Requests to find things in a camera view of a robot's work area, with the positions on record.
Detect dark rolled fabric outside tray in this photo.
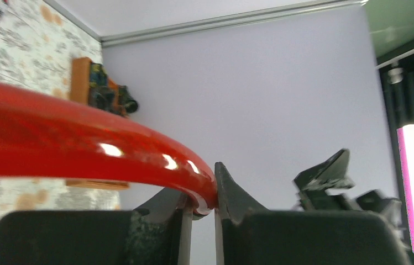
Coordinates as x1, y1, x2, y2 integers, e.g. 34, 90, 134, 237
118, 86, 139, 116

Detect dark rolled fabric top left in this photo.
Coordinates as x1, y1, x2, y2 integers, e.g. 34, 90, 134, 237
89, 62, 111, 97

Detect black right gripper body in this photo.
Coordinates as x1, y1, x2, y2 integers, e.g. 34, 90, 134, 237
293, 148, 403, 234

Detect red cable lock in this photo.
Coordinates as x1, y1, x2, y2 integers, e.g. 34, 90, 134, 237
0, 83, 218, 215

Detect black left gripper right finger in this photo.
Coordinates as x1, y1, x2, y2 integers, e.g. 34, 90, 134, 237
214, 162, 410, 264

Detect orange wooden compartment tray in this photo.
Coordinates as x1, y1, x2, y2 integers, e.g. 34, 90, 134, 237
65, 57, 130, 191

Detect dark rolled fabric middle left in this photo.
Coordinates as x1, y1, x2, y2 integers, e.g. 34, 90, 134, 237
88, 86, 117, 114

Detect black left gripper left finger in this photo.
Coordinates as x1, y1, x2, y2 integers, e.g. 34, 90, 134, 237
0, 188, 192, 264

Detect dark rolled fabric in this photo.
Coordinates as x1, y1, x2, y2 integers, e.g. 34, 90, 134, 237
88, 86, 117, 114
89, 62, 111, 97

